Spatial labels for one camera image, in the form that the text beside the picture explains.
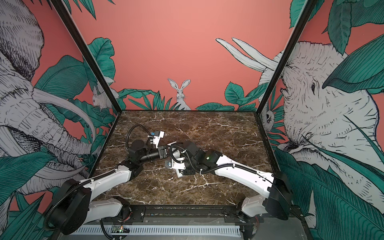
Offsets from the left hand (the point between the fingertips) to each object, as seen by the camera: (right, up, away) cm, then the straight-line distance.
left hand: (177, 148), depth 73 cm
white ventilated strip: (-4, -39, -3) cm, 39 cm away
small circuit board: (-27, -38, -3) cm, 47 cm away
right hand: (0, -7, 0) cm, 7 cm away
